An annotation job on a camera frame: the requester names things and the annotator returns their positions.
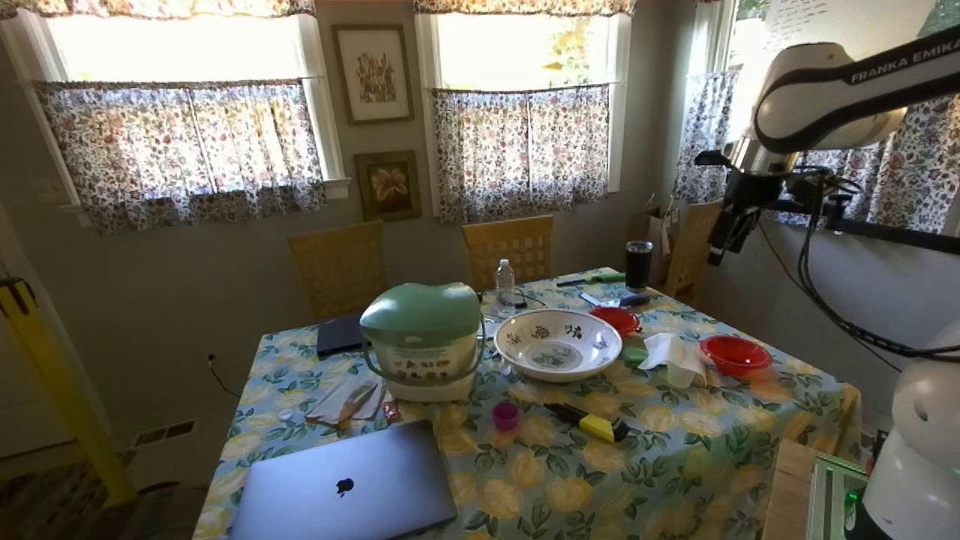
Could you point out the floral cafe curtain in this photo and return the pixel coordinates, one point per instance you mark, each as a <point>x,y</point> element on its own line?
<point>920,169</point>
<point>519,151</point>
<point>182,151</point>
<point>705,129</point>

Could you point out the dark blue notebook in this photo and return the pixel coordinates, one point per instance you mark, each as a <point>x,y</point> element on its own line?
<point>341,336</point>

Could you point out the grey blue phone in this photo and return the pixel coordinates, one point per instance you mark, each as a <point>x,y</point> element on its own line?
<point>607,298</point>

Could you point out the small pink cup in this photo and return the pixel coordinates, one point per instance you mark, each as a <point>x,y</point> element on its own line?
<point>504,416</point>

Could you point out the yellow and black marker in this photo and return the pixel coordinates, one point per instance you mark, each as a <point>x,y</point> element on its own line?
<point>599,426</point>

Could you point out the large framed botanical picture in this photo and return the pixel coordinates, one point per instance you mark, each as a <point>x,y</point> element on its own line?
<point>372,75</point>

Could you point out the clear water bottle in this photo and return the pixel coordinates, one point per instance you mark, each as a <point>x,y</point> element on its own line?
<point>504,284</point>

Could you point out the green box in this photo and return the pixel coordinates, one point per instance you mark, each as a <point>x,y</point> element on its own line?
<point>833,497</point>

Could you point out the yellow wooden chair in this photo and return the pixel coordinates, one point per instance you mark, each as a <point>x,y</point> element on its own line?
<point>693,248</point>
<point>338,272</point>
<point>510,248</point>

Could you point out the white herb print bowl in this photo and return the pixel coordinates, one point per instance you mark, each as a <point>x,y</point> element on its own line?
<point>558,345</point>

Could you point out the lemon print tablecloth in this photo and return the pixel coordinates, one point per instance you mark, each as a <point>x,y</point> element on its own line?
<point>558,480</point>

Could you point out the orange plastic bowl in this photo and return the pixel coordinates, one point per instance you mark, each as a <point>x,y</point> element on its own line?
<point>616,320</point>

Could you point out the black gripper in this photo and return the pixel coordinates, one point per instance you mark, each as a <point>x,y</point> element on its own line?
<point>751,205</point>

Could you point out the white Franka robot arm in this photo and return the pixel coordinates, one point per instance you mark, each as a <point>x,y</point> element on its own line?
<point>820,99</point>

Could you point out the yellow metal stand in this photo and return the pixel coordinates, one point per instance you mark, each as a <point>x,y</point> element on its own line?
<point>48,378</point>

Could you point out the black tumbler with metal rim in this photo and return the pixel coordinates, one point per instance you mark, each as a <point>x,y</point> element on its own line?
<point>639,265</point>

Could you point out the silver laptop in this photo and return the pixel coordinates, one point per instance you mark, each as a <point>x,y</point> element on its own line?
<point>341,490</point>

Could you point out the white paper napkin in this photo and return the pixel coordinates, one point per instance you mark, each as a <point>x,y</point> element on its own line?
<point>665,352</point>

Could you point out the green lidded white pot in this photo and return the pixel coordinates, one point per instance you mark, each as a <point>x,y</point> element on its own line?
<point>421,317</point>

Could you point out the red plastic plate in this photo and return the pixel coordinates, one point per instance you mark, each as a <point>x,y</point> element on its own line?
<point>735,355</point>

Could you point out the white baseboard heater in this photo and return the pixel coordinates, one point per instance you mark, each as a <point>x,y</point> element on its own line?
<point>152,438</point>

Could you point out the small framed flower picture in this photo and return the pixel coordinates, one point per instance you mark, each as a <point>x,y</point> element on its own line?
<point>389,184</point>

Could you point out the floral curtain valance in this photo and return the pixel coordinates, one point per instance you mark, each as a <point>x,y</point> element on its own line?
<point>519,3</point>
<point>152,6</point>

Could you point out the light wooden board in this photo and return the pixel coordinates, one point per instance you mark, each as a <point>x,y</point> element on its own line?
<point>791,497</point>

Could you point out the white paper envelope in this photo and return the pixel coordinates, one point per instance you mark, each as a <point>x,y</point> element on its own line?
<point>341,404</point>

